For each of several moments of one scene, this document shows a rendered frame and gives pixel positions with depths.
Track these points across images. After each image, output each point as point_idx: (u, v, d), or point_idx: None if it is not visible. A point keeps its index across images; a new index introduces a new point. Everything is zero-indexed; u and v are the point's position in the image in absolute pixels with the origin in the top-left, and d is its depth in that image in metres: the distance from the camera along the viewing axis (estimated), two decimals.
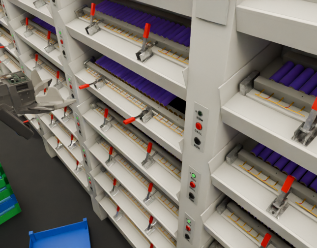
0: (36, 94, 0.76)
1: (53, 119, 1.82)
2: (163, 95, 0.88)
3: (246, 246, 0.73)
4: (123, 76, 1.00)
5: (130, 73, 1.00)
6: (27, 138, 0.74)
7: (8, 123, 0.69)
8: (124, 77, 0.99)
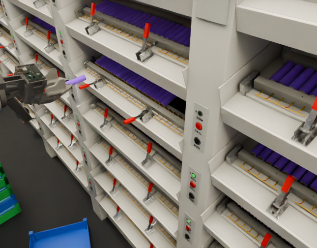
0: (45, 88, 0.82)
1: (53, 119, 1.82)
2: (163, 95, 0.88)
3: (246, 246, 0.73)
4: (123, 76, 1.00)
5: (130, 73, 1.00)
6: (26, 122, 0.82)
7: (15, 109, 0.76)
8: (124, 77, 0.99)
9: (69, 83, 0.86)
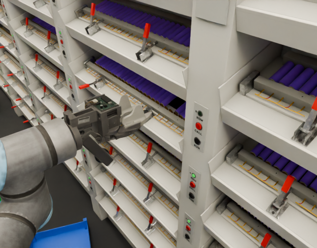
0: (120, 120, 0.71)
1: (53, 119, 1.82)
2: (163, 95, 0.88)
3: (246, 246, 0.73)
4: (123, 76, 1.00)
5: (130, 73, 1.00)
6: (107, 165, 0.70)
7: (93, 151, 0.65)
8: (124, 77, 0.99)
9: (184, 114, 0.81)
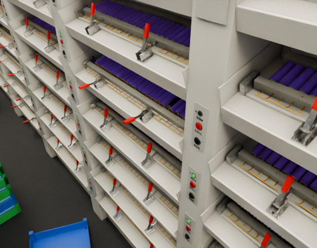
0: None
1: (53, 119, 1.82)
2: (163, 95, 0.88)
3: (246, 246, 0.73)
4: (123, 76, 1.00)
5: (130, 73, 1.00)
6: None
7: None
8: (124, 77, 0.99)
9: (184, 114, 0.81)
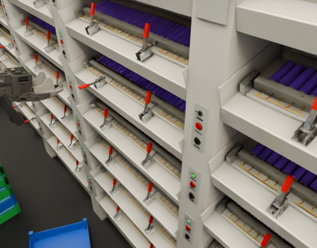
0: None
1: (53, 119, 1.82)
2: (167, 92, 0.88)
3: (246, 246, 0.73)
4: (126, 73, 1.00)
5: None
6: (18, 124, 0.86)
7: (5, 108, 0.81)
8: (128, 75, 0.99)
9: None
